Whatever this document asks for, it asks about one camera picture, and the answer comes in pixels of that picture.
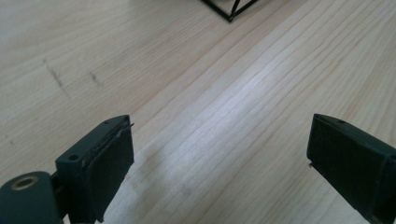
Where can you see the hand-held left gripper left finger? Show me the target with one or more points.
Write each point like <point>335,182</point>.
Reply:
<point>96,171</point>

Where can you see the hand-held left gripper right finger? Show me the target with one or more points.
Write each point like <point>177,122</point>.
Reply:
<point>351,165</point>

